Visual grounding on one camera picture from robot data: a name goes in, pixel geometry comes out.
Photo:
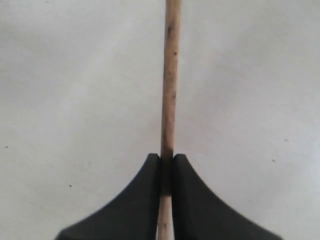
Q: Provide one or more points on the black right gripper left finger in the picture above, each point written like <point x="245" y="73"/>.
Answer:
<point x="131" y="215"/>

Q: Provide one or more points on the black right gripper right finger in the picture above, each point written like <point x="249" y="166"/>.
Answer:
<point x="199" y="214"/>

